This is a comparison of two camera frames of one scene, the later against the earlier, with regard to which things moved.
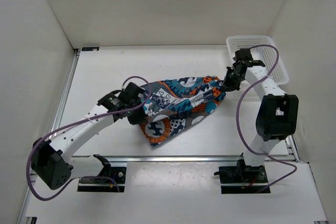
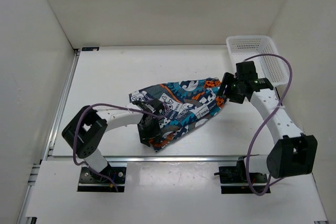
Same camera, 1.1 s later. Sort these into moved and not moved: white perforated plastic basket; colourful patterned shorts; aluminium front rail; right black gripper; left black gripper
Moved: right black gripper; left black gripper
Not moved: white perforated plastic basket; aluminium front rail; colourful patterned shorts
